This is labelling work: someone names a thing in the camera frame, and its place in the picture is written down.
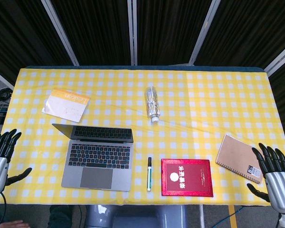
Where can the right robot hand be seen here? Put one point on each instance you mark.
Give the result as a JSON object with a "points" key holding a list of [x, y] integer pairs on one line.
{"points": [[279, 183]]}

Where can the silver laptop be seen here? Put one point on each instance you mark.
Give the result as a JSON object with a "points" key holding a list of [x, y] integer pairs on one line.
{"points": [[98, 156]]}

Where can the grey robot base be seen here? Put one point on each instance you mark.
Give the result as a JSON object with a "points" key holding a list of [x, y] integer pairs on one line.
{"points": [[135, 216]]}

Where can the person's hand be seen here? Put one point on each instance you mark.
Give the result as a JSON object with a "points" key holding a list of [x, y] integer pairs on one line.
{"points": [[10, 224]]}

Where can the brown spiral notebook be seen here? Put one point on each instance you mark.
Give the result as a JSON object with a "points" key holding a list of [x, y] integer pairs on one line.
{"points": [[240, 158]]}

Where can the orange and white book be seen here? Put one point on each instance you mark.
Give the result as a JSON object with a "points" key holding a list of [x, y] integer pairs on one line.
{"points": [[66, 104]]}

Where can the red certificate folder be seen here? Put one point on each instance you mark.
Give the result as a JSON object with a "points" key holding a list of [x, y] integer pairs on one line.
{"points": [[186, 177]]}

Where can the green and white marker pen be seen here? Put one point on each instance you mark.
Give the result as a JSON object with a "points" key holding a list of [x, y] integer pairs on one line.
{"points": [[149, 173]]}

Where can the clear plastic water bottle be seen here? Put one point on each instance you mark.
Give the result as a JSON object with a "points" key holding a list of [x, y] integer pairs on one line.
{"points": [[152, 103]]}

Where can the yellow checkered tablecloth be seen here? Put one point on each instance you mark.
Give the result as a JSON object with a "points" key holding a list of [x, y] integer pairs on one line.
{"points": [[142, 99]]}

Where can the black folding screen partition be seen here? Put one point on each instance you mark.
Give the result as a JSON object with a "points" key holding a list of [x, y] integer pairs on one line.
{"points": [[142, 31]]}

